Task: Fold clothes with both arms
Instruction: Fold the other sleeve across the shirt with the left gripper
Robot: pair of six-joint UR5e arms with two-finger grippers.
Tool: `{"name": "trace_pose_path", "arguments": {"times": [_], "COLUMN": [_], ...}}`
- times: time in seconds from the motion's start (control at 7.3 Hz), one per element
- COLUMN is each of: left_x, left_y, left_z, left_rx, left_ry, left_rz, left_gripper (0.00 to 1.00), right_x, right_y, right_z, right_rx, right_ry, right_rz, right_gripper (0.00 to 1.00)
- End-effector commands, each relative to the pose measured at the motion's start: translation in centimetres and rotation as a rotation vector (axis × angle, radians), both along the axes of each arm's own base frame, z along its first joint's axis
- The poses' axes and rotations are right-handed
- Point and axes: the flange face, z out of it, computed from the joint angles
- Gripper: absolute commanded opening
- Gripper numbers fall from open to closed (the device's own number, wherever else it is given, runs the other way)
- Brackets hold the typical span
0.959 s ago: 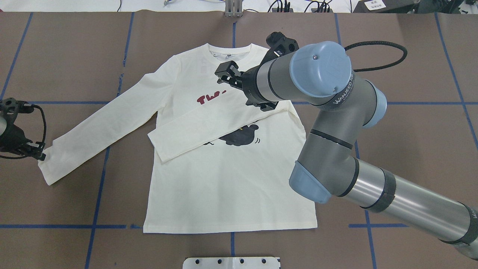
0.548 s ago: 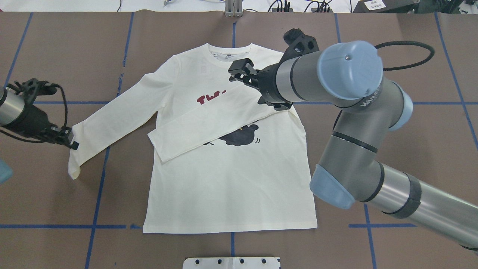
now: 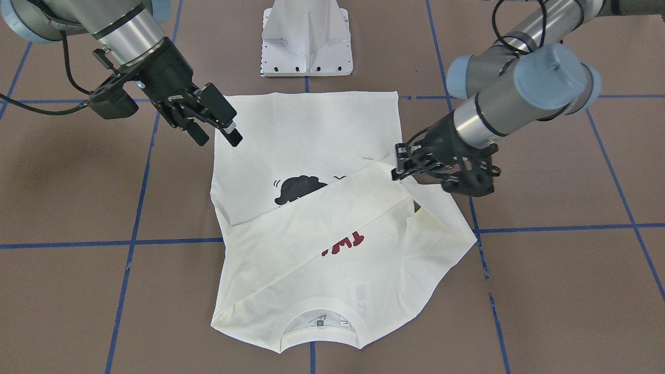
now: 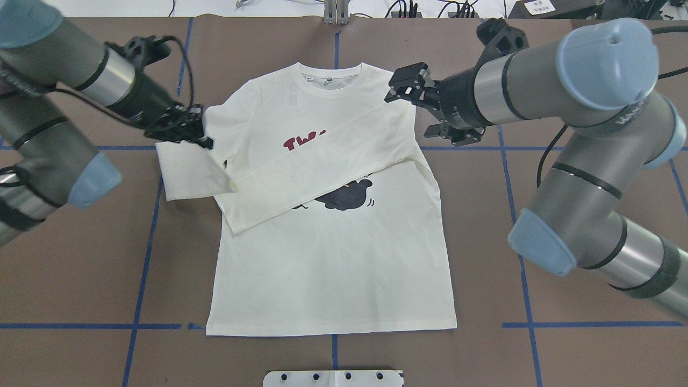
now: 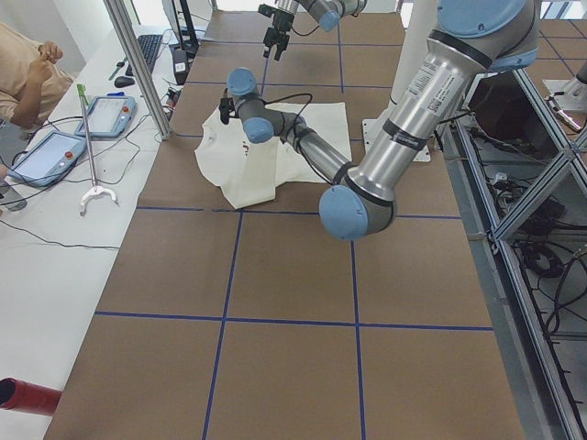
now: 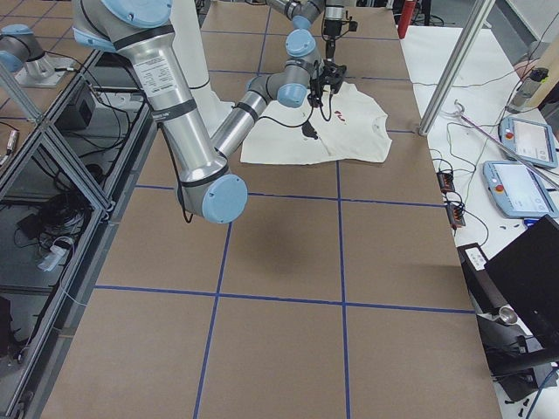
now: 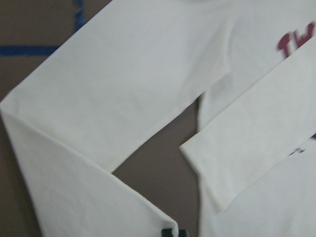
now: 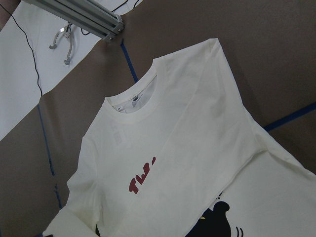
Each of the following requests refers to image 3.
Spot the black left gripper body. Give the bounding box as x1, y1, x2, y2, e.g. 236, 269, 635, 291
391, 113, 498, 181

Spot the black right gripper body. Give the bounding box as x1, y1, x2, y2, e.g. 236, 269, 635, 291
119, 38, 237, 133

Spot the cream long-sleeve Twinkle shirt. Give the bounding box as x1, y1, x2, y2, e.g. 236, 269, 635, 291
210, 91, 476, 353

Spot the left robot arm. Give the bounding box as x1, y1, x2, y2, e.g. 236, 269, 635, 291
392, 1, 663, 196

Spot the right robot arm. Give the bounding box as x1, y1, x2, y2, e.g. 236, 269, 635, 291
2, 1, 242, 146

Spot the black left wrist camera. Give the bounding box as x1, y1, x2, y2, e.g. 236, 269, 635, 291
440, 149, 501, 198

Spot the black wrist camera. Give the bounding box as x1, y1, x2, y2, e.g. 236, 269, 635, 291
440, 149, 501, 198
87, 85, 139, 120

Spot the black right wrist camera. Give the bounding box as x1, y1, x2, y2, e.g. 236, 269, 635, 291
87, 85, 139, 120

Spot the white camera post base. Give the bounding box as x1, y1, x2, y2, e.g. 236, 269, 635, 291
260, 1, 354, 77

